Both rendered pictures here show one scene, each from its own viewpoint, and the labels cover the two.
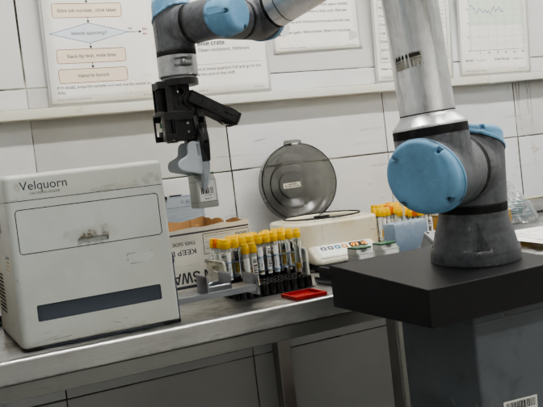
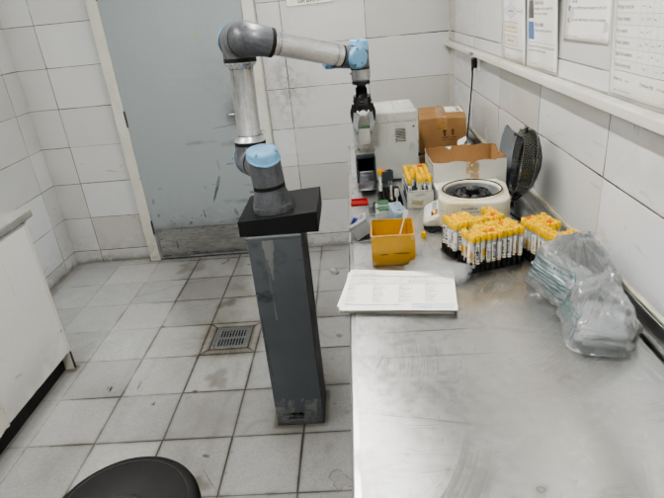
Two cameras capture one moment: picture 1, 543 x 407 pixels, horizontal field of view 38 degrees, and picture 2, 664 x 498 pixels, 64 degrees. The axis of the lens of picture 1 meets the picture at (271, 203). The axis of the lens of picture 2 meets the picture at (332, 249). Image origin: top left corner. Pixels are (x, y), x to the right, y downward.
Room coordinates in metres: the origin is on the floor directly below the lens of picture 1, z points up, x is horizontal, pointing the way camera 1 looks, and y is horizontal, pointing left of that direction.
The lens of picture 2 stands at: (2.45, -1.87, 1.60)
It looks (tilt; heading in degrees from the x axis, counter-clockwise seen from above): 24 degrees down; 119
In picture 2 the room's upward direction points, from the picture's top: 6 degrees counter-clockwise
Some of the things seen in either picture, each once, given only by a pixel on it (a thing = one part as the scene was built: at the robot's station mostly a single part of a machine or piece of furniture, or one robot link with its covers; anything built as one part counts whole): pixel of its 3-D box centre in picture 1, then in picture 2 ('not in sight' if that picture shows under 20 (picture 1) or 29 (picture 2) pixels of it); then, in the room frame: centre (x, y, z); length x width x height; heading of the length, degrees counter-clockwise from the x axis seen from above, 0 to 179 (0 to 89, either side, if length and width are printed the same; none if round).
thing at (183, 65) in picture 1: (178, 69); (360, 75); (1.52, 0.14, 1.34); 0.08 x 0.08 x 0.05
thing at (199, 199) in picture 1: (203, 190); (364, 134); (1.53, 0.13, 1.11); 0.05 x 0.04 x 0.06; 24
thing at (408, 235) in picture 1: (406, 242); (397, 220); (1.83, -0.30, 0.92); 0.10 x 0.07 x 0.10; 122
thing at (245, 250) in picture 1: (266, 266); (389, 186); (1.67, 0.03, 0.93); 0.17 x 0.09 x 0.11; 116
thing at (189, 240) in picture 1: (183, 253); (463, 169); (1.92, 0.23, 0.95); 0.29 x 0.25 x 0.15; 26
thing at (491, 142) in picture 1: (468, 162); (264, 165); (1.35, -0.34, 1.11); 0.13 x 0.12 x 0.14; 144
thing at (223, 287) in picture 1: (203, 288); (367, 177); (1.52, 0.15, 0.92); 0.21 x 0.07 x 0.05; 116
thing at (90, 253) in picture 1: (85, 247); (384, 140); (1.52, 0.36, 1.03); 0.31 x 0.27 x 0.30; 116
